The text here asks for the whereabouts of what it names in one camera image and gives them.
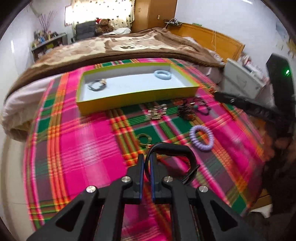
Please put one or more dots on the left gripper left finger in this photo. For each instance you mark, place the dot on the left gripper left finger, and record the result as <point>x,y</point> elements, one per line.
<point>96,213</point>

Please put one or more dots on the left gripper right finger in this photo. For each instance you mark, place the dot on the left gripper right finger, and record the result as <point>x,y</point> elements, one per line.
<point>197,213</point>

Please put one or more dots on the black wristband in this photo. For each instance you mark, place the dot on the black wristband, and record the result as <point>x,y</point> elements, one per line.
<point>175,160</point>

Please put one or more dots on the black cord teal bead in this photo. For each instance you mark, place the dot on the black cord teal bead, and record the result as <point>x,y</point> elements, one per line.
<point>200,106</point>

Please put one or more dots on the white nightstand drawers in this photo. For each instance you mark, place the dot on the white nightstand drawers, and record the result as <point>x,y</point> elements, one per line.
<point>239,81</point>

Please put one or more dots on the wooden headboard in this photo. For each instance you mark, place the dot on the wooden headboard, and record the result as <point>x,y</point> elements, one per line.
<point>225,46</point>

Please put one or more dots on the pink plaid cloth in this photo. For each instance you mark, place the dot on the pink plaid cloth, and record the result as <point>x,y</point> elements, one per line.
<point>66,152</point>

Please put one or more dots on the yellow-green shallow box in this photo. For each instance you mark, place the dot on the yellow-green shallow box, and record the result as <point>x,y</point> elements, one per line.
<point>123,85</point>

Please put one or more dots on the white bed sheet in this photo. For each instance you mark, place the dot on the white bed sheet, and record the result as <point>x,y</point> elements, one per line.
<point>20,108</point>

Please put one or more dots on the brown fleece blanket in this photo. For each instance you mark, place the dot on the brown fleece blanket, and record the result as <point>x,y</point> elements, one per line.
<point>150,43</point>

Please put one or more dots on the wooden wardrobe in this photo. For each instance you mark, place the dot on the wooden wardrobe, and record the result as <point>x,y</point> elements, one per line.
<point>152,13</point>

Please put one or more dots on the white pillow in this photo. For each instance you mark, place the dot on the white pillow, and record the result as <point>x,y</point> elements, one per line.
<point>119,31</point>

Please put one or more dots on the cluttered wooden desk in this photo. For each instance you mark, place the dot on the cluttered wooden desk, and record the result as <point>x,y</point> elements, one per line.
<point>40,49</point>

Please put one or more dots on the patterned window curtain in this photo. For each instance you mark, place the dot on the patterned window curtain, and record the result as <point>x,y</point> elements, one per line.
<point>120,12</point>

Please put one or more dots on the brown teddy bear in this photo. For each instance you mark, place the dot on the brown teddy bear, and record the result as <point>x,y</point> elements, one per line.
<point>103,26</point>

